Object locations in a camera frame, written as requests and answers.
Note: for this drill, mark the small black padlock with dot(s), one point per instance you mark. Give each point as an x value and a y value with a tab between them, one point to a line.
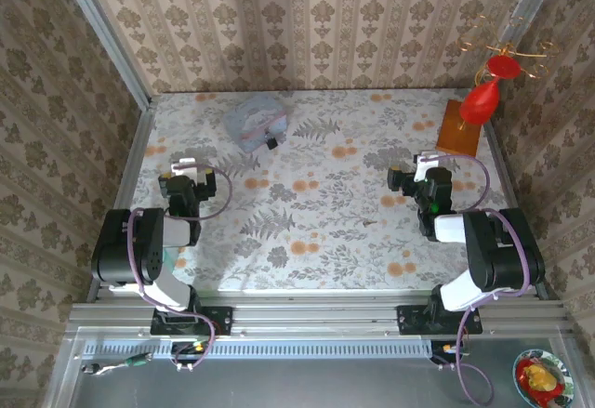
271	141

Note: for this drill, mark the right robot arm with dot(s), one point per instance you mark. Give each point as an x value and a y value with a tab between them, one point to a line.
493	250

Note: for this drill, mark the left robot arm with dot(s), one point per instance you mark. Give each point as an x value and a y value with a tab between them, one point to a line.
125	250

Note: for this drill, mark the orange wooden base block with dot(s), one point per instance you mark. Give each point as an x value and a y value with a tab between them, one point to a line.
458	136

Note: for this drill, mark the teal object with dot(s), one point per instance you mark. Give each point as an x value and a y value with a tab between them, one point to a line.
171	259

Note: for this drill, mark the floral tablecloth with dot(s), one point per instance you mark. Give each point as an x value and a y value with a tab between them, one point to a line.
325	185

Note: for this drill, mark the red hourglass ornament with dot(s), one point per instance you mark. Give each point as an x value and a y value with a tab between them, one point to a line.
481	101

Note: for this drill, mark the yellow fruit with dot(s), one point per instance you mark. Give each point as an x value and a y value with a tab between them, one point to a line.
539	377

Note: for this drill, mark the patterned bowl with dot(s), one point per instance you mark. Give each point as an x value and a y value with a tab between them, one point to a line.
564	380

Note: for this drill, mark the red fruit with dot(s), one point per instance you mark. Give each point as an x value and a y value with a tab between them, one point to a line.
548	396

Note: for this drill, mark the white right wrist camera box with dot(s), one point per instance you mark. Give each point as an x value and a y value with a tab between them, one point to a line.
423	164

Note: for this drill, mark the aluminium side rail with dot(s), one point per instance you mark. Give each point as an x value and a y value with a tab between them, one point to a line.
135	157
504	171

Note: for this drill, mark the aluminium front rail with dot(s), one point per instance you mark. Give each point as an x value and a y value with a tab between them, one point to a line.
316	317

